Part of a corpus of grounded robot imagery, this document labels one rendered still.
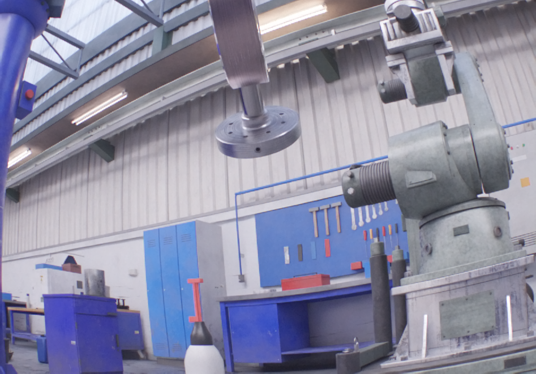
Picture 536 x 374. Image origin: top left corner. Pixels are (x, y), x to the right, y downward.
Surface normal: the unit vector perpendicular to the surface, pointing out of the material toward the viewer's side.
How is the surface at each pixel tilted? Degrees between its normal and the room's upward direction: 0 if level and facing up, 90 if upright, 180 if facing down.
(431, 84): 131
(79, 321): 90
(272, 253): 90
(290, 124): 49
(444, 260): 70
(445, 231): 90
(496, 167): 126
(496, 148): 100
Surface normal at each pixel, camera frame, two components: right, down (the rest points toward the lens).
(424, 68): -0.34, 0.45
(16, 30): 0.84, -0.23
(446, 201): -0.22, 0.73
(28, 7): 0.70, 0.41
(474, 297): -0.48, -0.24
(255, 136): -0.17, -0.84
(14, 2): 0.50, 0.36
